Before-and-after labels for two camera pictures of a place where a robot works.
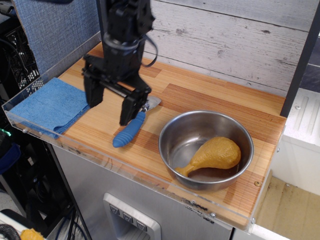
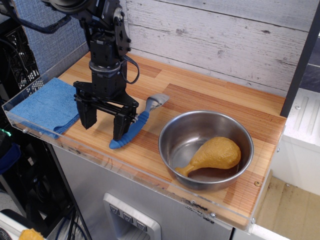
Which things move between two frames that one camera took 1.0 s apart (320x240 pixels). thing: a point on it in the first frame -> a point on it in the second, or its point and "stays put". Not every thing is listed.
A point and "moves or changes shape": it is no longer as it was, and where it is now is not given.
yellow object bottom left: (30, 234) stays put
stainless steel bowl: (205, 151) stays put
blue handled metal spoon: (121, 139) moves or changes shape
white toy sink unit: (298, 161) stays put
